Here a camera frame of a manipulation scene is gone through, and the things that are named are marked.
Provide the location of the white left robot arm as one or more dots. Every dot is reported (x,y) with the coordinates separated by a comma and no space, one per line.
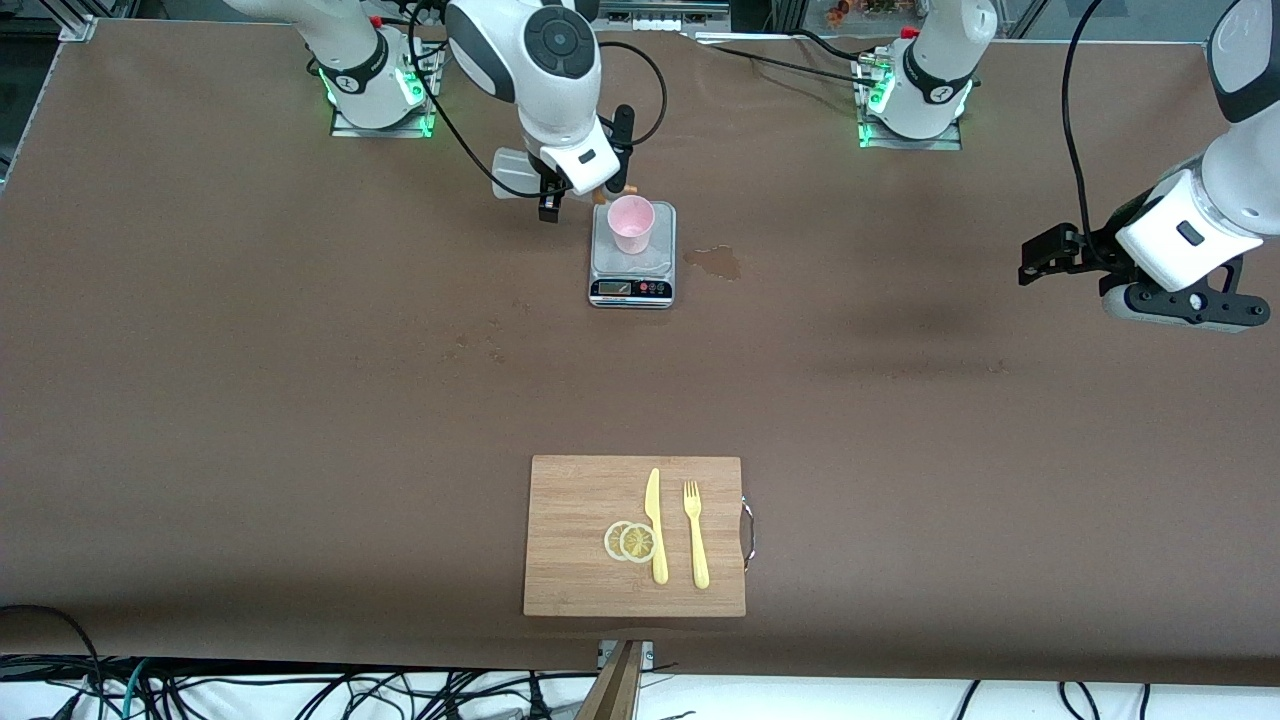
(940,60)

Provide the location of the silver digital kitchen scale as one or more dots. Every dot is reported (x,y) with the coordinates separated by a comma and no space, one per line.
(660,265)

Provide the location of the colourful toy food pile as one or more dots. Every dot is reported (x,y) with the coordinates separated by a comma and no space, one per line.
(860,10)

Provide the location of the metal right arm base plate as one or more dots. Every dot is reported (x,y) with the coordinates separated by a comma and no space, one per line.
(380,132)

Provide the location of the yellow lemon slice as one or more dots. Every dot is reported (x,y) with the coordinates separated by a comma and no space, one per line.
(637,543)
(611,540)

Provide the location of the aluminium frame corner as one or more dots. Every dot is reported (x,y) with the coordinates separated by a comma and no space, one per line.
(80,25)

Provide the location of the wooden cutting board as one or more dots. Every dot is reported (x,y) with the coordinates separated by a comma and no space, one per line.
(570,500)

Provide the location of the silver metal bracket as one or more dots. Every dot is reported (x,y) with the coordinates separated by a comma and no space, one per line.
(648,655)

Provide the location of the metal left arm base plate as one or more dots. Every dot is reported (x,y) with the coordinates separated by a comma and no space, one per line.
(915,144)

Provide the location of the white power strip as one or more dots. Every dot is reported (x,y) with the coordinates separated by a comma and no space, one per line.
(655,22)

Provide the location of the yellow plastic fork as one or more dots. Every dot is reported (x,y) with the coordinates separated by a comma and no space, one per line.
(699,550)

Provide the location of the wooden post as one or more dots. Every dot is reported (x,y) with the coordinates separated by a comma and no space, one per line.
(615,690)

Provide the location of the brown table cover sheet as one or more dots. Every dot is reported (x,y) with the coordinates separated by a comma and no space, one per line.
(300,450)

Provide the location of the yellow plastic knife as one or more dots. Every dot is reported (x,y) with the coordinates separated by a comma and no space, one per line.
(653,505)

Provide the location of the translucent sauce bottle orange cap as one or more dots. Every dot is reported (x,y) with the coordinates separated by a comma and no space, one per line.
(515,172)

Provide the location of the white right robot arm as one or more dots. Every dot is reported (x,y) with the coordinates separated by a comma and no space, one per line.
(480,50)

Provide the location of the pink plastic cup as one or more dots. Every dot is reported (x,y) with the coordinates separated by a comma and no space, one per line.
(632,220)

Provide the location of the brown sauce puddle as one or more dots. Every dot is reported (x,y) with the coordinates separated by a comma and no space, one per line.
(722,263)

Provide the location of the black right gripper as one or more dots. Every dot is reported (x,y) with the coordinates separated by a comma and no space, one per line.
(549,207)

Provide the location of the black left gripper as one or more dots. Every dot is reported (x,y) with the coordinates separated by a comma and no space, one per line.
(1098,243)

